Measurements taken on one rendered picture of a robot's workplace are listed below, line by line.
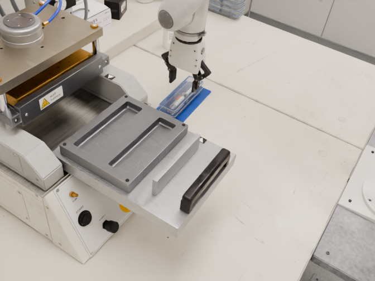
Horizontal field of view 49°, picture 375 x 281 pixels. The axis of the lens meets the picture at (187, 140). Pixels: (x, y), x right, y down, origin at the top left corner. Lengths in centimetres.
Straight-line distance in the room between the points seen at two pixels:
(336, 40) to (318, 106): 187
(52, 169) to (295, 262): 56
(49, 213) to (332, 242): 64
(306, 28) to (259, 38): 162
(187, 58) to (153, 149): 43
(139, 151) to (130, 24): 86
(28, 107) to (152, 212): 31
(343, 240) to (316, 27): 238
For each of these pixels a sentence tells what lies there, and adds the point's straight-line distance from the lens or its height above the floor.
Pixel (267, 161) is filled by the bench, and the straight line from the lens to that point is 116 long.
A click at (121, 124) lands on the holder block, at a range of 87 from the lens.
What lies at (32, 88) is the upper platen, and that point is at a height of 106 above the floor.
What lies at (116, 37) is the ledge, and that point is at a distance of 151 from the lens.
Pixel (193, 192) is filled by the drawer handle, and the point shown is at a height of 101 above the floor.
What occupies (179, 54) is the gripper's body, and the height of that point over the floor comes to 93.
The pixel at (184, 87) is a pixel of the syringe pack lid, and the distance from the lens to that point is 129.
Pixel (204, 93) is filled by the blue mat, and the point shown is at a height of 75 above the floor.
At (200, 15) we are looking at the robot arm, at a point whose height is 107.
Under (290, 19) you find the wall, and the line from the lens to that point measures 332.
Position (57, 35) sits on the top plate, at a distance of 90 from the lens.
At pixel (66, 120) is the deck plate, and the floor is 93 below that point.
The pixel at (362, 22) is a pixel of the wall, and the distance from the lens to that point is 317.
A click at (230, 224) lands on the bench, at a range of 100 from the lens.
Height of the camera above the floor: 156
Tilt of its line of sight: 44 degrees down
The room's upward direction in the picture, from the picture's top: 8 degrees clockwise
